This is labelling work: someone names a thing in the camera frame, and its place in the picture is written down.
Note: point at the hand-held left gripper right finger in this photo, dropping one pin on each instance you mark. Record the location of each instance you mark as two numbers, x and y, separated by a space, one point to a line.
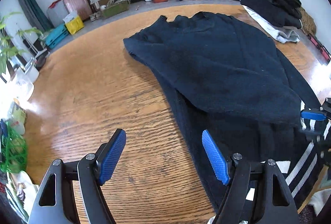
216 159

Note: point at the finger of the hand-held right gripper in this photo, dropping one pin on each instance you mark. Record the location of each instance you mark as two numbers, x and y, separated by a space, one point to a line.
314 133
313 114

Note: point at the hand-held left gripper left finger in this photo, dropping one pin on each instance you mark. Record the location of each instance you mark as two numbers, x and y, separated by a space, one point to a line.
112 156

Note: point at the black white-striped sweater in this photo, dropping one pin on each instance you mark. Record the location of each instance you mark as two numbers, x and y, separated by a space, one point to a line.
219 66

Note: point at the red long object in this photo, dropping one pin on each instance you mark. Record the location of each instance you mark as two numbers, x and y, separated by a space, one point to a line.
319 45

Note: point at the grey folded garment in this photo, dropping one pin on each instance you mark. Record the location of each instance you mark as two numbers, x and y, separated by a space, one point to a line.
281 32

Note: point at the brown patterned sack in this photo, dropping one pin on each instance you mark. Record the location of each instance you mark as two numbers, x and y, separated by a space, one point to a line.
308 20

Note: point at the green mesh bag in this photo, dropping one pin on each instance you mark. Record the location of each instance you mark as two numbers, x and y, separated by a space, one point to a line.
13 149

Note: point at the clear plastic container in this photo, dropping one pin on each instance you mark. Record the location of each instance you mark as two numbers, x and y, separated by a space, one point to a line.
23 88

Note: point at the teal plastic crates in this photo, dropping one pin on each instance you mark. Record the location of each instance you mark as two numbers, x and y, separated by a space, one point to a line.
57 35

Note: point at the yellow shopping bag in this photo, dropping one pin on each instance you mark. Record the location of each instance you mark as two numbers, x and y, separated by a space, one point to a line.
75 25

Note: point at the pair of shoes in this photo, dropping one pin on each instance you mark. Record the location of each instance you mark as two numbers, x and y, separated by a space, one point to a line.
95 17

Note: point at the olive green box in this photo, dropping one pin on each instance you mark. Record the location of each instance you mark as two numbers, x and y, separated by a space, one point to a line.
116 9

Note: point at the potted green plant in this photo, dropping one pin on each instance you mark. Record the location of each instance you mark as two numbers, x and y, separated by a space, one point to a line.
7 51

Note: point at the translucent storage box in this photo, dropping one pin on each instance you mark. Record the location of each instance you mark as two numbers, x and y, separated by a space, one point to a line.
57 13

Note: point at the large pink ribbed suitcase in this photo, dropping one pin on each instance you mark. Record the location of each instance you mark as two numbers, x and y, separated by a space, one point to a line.
77 4

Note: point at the dark curtain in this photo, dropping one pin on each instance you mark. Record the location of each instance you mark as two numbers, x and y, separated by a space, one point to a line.
31 4

